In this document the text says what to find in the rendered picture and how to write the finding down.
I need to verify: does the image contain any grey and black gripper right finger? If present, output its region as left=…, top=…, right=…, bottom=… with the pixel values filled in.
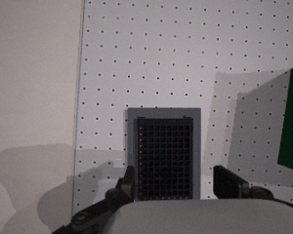
left=213, top=165, right=293, bottom=208

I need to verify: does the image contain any grey perforated base plate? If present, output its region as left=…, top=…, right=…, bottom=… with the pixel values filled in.
left=70, top=0, right=293, bottom=219

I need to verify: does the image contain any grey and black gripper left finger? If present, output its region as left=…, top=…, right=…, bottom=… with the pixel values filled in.
left=52, top=166, right=135, bottom=234

